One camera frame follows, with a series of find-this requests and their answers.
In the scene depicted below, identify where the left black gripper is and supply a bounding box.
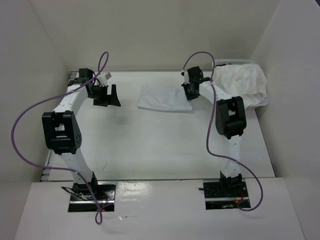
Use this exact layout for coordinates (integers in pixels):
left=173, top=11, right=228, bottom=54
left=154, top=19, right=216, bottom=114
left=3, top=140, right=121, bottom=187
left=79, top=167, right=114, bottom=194
left=88, top=84, right=120, bottom=107

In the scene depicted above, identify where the white pleated skirt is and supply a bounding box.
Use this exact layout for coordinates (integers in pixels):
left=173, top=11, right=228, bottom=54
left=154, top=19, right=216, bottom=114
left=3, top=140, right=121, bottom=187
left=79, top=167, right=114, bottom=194
left=214, top=63, right=268, bottom=110

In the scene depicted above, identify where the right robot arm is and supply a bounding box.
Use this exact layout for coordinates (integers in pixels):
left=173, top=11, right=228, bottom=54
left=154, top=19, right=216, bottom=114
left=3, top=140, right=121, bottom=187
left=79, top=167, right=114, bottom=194
left=181, top=66, right=247, bottom=197

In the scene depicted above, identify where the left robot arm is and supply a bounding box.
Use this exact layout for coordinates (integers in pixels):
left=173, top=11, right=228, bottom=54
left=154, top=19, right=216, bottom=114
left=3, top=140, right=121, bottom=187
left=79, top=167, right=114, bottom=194
left=42, top=68, right=121, bottom=200

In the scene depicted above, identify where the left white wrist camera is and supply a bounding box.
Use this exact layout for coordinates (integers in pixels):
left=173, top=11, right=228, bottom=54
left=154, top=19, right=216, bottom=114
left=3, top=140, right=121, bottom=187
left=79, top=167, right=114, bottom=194
left=97, top=72, right=112, bottom=87

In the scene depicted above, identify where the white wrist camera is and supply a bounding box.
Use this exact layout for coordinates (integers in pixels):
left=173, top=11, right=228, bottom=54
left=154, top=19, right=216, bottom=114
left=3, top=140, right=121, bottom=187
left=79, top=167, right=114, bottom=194
left=97, top=72, right=112, bottom=87
left=180, top=69, right=190, bottom=84

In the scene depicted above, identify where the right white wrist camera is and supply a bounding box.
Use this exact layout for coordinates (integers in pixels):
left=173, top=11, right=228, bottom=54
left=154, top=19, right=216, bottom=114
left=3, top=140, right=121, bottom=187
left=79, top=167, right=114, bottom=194
left=180, top=69, right=190, bottom=84

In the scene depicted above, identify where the aluminium table edge rail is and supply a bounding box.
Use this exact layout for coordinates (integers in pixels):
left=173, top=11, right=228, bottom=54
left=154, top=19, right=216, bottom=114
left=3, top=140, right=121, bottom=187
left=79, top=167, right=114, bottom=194
left=41, top=84, right=88, bottom=170

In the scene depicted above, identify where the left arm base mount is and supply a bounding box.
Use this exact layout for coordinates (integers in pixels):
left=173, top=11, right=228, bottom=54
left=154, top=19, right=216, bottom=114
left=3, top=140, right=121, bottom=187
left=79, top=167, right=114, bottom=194
left=61, top=181, right=116, bottom=213

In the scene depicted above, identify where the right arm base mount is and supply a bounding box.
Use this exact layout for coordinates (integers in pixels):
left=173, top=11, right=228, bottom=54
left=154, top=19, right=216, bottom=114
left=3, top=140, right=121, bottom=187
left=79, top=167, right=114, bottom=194
left=198, top=179, right=251, bottom=210

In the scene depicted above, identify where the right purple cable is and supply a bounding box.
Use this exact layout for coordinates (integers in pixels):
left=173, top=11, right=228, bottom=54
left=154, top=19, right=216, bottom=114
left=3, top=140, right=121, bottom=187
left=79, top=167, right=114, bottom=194
left=182, top=51, right=265, bottom=213

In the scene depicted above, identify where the purple cable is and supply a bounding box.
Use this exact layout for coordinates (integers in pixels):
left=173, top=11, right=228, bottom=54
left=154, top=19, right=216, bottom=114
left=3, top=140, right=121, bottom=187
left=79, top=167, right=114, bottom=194
left=182, top=51, right=265, bottom=213
left=11, top=51, right=111, bottom=225

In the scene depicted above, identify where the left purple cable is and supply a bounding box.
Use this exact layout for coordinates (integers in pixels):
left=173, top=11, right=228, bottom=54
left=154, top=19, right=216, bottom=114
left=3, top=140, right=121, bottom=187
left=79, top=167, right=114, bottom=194
left=11, top=51, right=111, bottom=225

